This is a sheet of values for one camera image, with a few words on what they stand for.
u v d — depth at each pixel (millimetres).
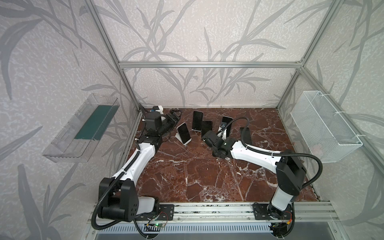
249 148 539
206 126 1083
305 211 753
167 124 699
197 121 1037
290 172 449
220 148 621
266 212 732
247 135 1050
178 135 946
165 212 725
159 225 702
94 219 368
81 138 642
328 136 620
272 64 968
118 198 403
